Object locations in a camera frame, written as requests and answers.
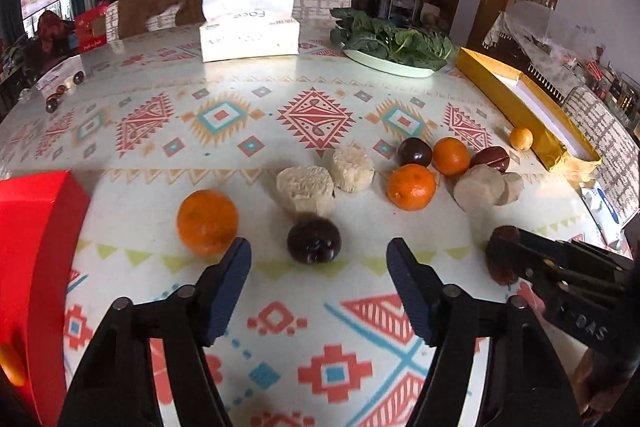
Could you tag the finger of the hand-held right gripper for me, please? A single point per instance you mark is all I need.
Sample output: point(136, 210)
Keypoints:
point(535, 279)
point(545, 244)

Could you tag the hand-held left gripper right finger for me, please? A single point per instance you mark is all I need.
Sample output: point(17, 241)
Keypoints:
point(410, 292)

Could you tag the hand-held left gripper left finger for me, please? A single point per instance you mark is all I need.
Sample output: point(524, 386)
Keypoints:
point(230, 292)

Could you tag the dark red jujube date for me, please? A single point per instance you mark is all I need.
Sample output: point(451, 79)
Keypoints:
point(490, 159)
point(502, 257)

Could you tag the small beige sugarcane piece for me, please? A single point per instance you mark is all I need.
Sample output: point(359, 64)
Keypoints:
point(513, 188)

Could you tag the large orange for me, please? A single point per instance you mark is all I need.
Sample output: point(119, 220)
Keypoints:
point(207, 224)

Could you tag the dark purple plum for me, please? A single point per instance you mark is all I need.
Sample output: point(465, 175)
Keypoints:
point(414, 152)
point(314, 239)

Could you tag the orange mandarin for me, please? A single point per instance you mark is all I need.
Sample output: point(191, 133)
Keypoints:
point(451, 155)
point(411, 187)

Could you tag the red cardboard box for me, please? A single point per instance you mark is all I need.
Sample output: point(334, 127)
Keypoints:
point(35, 257)

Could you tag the person's right hand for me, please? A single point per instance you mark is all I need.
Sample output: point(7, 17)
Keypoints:
point(582, 387)

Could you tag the white blue tissue pack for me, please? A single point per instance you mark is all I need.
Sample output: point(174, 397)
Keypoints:
point(600, 207)

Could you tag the patterned tablecloth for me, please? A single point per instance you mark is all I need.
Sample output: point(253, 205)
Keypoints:
point(310, 332)

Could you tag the small orange kumquat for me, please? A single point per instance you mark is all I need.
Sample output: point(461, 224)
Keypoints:
point(521, 139)

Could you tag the gold cardboard box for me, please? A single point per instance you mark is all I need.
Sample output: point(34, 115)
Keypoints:
point(495, 82)

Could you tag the table with lace cloth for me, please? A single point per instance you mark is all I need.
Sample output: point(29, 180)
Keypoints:
point(530, 27)

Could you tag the white oval plate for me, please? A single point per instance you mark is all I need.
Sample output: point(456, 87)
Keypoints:
point(380, 63)

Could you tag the green spinach leaves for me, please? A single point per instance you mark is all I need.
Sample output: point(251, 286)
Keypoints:
point(390, 37)

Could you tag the small dark date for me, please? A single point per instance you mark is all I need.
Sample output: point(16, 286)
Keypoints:
point(78, 78)
point(52, 105)
point(61, 91)

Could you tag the white tissue box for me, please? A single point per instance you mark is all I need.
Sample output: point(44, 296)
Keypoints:
point(248, 32)

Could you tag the red gift box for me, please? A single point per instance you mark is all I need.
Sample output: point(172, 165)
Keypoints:
point(91, 29)

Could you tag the brown chair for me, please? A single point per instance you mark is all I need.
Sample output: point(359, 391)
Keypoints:
point(150, 4)

